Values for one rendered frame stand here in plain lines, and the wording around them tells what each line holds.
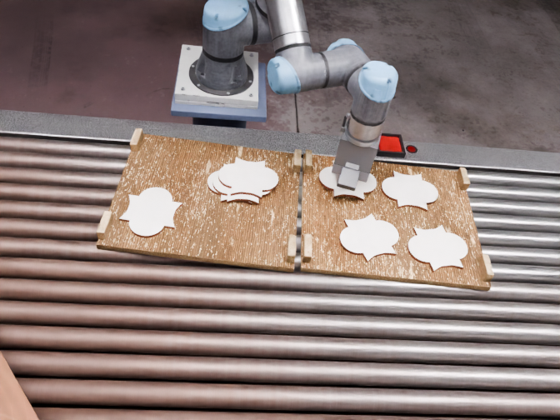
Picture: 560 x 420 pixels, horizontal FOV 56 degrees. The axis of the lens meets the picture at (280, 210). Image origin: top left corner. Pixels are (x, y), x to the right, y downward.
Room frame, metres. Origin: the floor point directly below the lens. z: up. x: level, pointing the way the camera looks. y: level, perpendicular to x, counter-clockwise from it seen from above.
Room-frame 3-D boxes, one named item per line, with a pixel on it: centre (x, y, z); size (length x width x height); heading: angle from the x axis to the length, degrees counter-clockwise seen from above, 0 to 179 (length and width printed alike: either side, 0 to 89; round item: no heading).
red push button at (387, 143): (1.10, -0.26, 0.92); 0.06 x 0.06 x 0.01; 9
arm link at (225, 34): (1.30, 0.23, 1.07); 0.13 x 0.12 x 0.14; 120
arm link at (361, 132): (0.91, -0.14, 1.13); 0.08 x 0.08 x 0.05
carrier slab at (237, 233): (0.80, 0.17, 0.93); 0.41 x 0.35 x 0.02; 94
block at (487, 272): (0.72, -0.46, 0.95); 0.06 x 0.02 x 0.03; 5
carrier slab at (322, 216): (0.84, -0.25, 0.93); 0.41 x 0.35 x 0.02; 95
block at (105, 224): (0.65, 0.35, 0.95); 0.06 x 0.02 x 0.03; 4
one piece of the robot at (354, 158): (0.89, -0.14, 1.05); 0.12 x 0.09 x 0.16; 172
